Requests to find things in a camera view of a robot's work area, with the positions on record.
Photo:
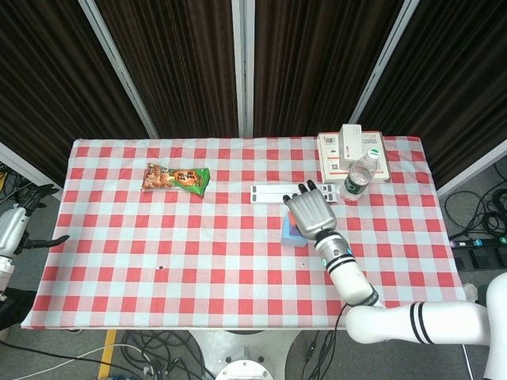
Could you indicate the white partition frame post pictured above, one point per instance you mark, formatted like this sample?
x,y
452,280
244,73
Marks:
x,y
382,59
243,67
115,59

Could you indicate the clear plastic water bottle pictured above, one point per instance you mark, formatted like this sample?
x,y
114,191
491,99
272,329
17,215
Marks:
x,y
356,180

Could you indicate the white partition frame rail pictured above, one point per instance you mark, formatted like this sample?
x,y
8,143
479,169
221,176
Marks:
x,y
27,168
471,170

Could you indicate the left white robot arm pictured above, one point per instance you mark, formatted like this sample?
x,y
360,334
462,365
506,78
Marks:
x,y
4,273

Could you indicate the large blue foam cube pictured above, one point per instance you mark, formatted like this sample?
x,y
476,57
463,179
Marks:
x,y
289,240

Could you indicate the large white orange box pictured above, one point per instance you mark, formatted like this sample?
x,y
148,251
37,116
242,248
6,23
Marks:
x,y
328,162

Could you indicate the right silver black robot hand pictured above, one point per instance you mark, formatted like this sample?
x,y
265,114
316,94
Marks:
x,y
313,213

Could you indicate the dark brown curtain panel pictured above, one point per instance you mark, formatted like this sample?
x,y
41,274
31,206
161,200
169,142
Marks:
x,y
178,67
313,67
47,79
455,79

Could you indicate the long flat white device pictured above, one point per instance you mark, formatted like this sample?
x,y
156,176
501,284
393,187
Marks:
x,y
269,194

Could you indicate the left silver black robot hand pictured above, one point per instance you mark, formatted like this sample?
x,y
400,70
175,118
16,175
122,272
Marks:
x,y
12,233

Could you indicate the purple foam cube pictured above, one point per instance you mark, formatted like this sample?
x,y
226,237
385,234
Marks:
x,y
294,231

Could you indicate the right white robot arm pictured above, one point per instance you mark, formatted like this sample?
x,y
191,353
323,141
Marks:
x,y
352,277

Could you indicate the green orange snack bag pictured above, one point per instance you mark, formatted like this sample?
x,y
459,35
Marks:
x,y
174,179

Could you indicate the white sneaker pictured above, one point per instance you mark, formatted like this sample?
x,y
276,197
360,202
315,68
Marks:
x,y
470,292

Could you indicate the small white carton box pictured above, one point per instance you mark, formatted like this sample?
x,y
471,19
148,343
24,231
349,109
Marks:
x,y
350,144

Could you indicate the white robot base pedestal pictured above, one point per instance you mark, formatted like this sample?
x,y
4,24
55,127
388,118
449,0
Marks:
x,y
245,344

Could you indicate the red white checkered tablecloth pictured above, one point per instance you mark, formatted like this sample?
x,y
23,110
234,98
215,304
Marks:
x,y
158,245

